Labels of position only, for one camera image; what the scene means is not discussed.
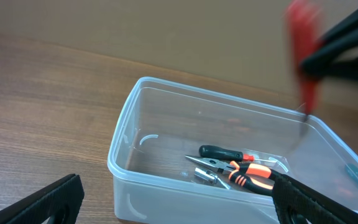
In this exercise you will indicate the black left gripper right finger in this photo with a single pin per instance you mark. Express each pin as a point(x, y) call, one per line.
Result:
point(297, 203)

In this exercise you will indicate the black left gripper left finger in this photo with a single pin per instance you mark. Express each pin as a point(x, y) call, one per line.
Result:
point(59, 202)

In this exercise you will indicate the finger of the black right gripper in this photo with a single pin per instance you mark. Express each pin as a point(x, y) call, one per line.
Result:
point(325, 61)
point(346, 28)

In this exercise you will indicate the orange black needle-nose pliers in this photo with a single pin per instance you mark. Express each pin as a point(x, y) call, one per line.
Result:
point(240, 173)

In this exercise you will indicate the red handled snips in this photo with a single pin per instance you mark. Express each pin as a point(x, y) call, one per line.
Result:
point(303, 21)

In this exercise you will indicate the black red handled screwdriver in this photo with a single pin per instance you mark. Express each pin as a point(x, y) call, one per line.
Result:
point(216, 152)

